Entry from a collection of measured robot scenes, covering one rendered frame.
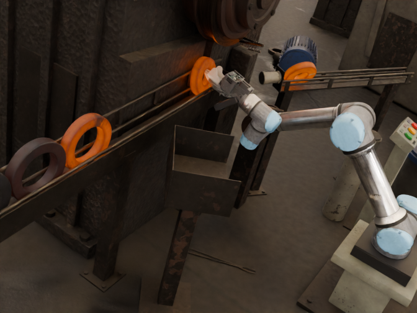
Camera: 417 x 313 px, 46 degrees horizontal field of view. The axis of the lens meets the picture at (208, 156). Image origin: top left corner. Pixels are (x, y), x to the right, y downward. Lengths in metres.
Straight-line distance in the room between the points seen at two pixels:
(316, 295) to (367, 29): 2.91
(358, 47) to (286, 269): 2.78
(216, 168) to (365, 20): 3.17
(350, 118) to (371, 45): 2.92
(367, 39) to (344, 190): 2.25
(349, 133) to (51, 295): 1.22
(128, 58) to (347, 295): 1.29
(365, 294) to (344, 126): 0.76
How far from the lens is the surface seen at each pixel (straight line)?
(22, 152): 1.35
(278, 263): 2.32
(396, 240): 1.84
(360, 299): 2.17
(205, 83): 1.99
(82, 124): 1.44
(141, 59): 1.67
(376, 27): 4.56
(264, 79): 2.31
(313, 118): 1.91
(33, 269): 2.07
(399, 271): 2.03
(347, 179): 2.59
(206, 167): 1.66
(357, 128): 1.68
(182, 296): 2.03
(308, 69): 2.36
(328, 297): 2.26
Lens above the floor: 1.51
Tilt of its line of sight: 32 degrees down
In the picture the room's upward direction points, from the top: 15 degrees clockwise
